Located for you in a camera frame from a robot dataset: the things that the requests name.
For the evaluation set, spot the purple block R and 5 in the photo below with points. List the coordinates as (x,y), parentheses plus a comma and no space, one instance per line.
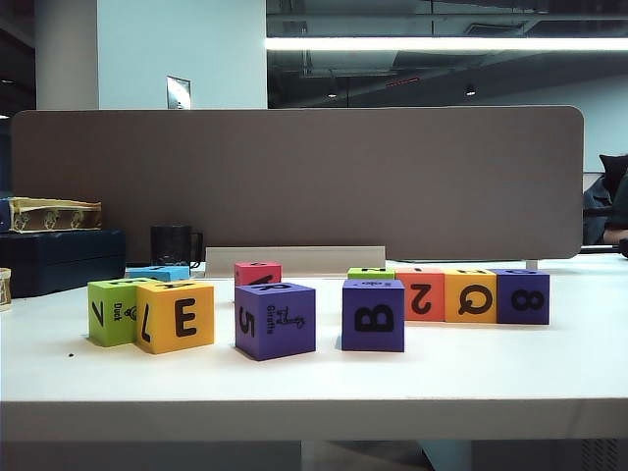
(294,338)

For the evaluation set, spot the blue block L and A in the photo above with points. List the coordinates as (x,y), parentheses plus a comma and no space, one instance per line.
(162,273)

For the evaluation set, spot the yellow block A and E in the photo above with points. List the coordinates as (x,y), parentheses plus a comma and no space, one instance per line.
(162,314)

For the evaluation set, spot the green block E and duck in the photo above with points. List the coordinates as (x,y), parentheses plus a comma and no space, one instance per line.
(105,314)

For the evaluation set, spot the brown desk divider panel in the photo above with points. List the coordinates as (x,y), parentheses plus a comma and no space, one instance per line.
(343,186)

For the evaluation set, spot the green block N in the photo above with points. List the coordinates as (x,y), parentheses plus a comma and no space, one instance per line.
(358,275)

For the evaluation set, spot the pink block 6 and A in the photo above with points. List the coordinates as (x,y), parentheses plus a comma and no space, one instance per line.
(250,272)

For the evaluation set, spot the purple block B and orange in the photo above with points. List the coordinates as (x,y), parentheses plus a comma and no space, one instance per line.
(353,343)

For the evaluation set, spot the orange block 2 and I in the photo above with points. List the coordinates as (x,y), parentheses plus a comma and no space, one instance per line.
(434,314)

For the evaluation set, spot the black mug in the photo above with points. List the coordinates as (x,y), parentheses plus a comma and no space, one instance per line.
(169,250)

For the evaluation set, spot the yellow block Q and N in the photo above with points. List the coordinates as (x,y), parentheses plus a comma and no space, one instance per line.
(454,314)

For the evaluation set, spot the red ceiling sign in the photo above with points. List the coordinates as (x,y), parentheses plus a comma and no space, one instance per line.
(403,81)

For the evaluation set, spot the black ceiling spotlight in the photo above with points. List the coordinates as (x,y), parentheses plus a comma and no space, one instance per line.
(470,90)

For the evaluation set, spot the thin white table leg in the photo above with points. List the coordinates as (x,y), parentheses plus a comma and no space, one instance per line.
(307,456)

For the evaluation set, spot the purple block 8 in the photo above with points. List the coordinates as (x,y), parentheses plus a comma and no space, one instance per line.
(539,316)

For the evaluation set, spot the dark blue storage box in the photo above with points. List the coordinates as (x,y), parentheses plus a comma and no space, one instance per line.
(59,265)

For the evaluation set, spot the wide white table leg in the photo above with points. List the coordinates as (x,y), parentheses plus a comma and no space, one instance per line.
(446,456)

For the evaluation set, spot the yellow patterned box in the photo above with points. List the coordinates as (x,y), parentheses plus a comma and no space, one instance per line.
(54,216)

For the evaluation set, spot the person in dark teal jacket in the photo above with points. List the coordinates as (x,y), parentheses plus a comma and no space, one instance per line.
(596,211)

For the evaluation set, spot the beige patterned block tray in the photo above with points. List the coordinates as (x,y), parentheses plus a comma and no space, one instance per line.
(4,289)

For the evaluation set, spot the grey cabinet with vent holes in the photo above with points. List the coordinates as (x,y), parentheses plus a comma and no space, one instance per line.
(598,456)

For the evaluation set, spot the wall sign plate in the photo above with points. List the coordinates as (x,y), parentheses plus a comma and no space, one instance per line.
(178,92)

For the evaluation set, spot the white divider foot bracket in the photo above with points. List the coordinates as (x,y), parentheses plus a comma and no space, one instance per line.
(532,265)

